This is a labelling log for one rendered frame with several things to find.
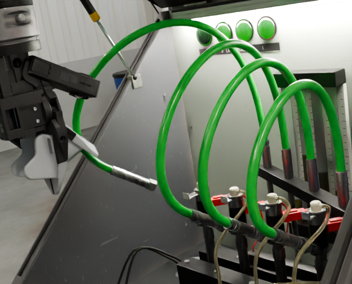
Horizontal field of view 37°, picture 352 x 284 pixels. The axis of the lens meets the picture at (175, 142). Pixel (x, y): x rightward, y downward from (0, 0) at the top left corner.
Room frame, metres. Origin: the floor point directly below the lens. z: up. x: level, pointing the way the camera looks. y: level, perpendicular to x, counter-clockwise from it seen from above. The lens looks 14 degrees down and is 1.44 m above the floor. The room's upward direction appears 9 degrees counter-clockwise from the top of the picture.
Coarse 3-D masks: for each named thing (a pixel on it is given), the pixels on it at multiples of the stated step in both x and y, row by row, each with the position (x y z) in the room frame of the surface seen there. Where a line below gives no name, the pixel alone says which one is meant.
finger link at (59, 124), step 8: (56, 112) 0.67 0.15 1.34; (56, 120) 0.67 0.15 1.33; (48, 128) 0.68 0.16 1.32; (56, 128) 0.67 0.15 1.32; (64, 128) 0.67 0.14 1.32; (56, 136) 0.67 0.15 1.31; (64, 136) 0.68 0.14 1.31; (56, 144) 0.68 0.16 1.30; (64, 144) 0.68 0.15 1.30; (56, 152) 0.68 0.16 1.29; (64, 152) 0.68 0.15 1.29; (56, 160) 0.68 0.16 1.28; (64, 160) 0.68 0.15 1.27
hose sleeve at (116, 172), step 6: (114, 168) 0.93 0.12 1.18; (120, 168) 0.94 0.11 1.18; (114, 174) 0.93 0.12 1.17; (120, 174) 0.93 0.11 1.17; (126, 174) 0.94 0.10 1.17; (132, 174) 0.94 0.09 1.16; (126, 180) 0.94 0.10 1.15; (132, 180) 0.94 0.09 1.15; (138, 180) 0.94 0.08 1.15; (144, 180) 0.95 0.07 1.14; (144, 186) 0.95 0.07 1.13
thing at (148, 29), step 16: (144, 32) 0.96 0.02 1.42; (208, 32) 1.01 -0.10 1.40; (112, 48) 0.95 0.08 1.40; (96, 64) 0.94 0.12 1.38; (240, 64) 1.03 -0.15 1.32; (256, 96) 1.03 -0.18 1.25; (80, 112) 0.92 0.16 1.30; (256, 112) 1.04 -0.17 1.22; (80, 128) 0.92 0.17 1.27; (96, 160) 0.92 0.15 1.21
